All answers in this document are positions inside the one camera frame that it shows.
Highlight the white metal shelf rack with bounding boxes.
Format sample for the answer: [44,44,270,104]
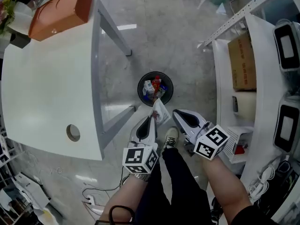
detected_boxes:
[202,0,300,225]

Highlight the person's left forearm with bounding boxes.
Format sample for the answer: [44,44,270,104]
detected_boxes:
[99,174,150,225]

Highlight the person's left shoe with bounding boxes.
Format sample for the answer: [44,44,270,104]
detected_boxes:
[161,126,180,153]

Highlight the white device with black screen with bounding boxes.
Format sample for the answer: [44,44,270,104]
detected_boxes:
[273,99,300,153]
[273,20,300,72]

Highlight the white table leg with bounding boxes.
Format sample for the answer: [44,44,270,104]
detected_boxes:
[98,3,132,56]
[102,105,136,150]

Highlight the person's right forearm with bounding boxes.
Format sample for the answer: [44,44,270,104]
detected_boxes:
[201,155,253,218]

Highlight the silver wristwatch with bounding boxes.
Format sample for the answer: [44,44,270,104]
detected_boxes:
[133,172,150,182]

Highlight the white perforated basket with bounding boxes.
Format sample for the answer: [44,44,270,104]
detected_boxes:
[222,126,255,164]

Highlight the white floor cable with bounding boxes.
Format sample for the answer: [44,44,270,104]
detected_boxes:
[82,172,128,206]

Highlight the pile of mixed trash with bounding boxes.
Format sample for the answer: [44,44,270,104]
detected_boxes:
[142,75,167,102]

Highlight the dark grey open box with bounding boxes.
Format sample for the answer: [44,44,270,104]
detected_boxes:
[9,31,31,49]

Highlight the small snack packet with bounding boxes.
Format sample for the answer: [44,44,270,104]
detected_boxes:
[150,97,172,126]

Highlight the pink and white flower bouquet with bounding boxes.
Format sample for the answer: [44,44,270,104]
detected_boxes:
[0,0,18,36]

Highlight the white carton box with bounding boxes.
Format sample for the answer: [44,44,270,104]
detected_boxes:
[11,172,51,210]

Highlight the orange rectangular box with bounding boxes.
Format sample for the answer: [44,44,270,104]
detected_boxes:
[28,0,94,42]

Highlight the black chest strap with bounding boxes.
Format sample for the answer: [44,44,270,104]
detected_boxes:
[109,205,135,225]

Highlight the brown cardboard box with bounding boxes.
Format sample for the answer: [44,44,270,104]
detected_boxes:
[227,33,257,92]

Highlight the white desk with grommet hole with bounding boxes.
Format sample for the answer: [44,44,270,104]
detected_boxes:
[1,0,105,161]

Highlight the person's black trousers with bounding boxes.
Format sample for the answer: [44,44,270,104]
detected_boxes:
[133,146,213,225]

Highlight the person's black shirt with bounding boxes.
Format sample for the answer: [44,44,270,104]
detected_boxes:
[231,205,274,225]

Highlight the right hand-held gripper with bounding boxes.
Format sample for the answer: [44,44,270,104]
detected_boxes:
[172,109,231,161]

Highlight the black waste bin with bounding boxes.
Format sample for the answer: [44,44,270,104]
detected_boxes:
[137,71,174,107]

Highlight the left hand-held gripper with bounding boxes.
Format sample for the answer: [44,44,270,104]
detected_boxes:
[122,116,160,174]

